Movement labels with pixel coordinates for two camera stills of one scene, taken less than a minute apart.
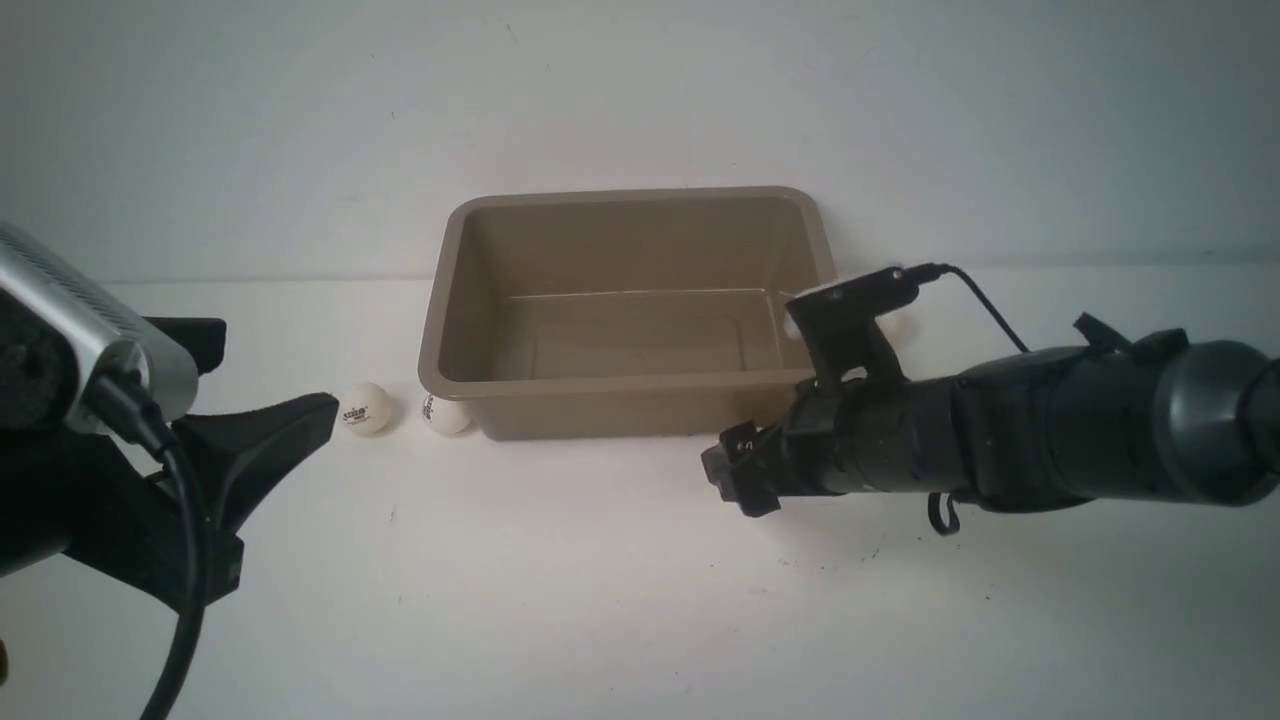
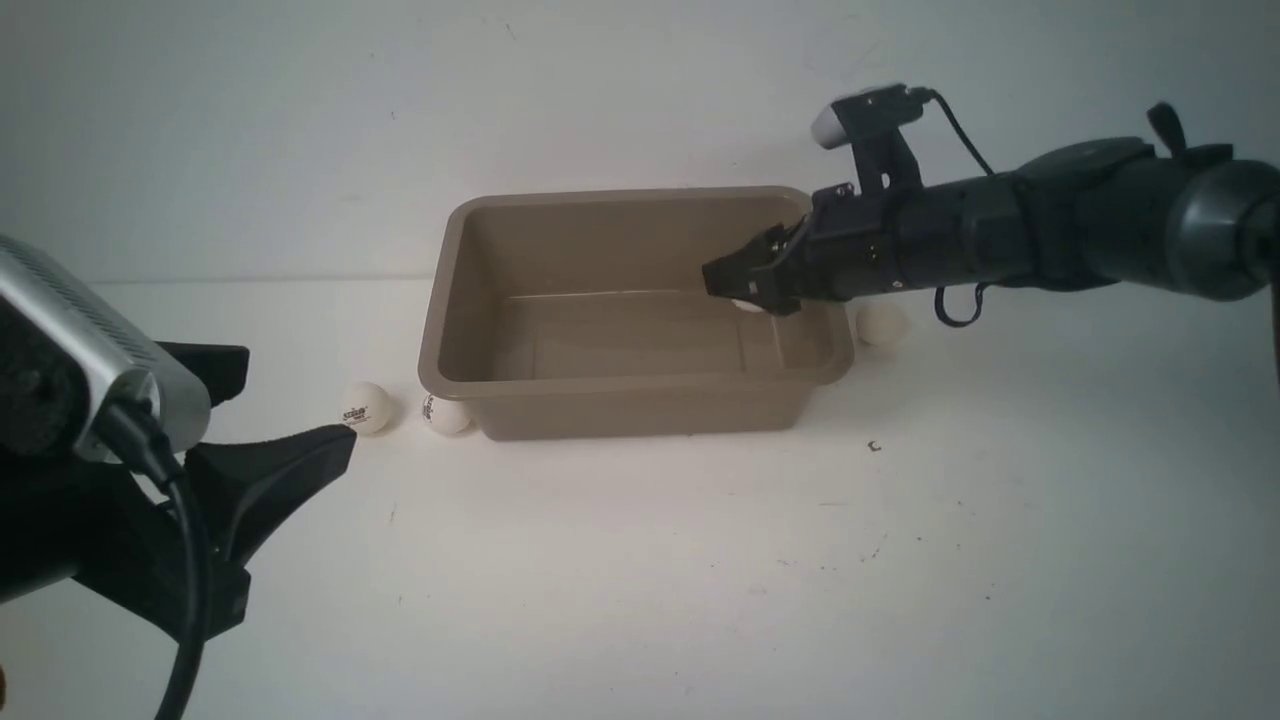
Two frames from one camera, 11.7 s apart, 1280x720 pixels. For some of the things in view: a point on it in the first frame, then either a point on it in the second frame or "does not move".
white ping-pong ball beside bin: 445,416 does not move
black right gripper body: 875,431 → 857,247
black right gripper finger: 731,444 → 771,245
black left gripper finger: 232,453 → 241,490
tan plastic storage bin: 626,314 does not move
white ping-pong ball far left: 365,407 does not move
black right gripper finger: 737,486 → 770,291
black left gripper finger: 202,338 → 223,369
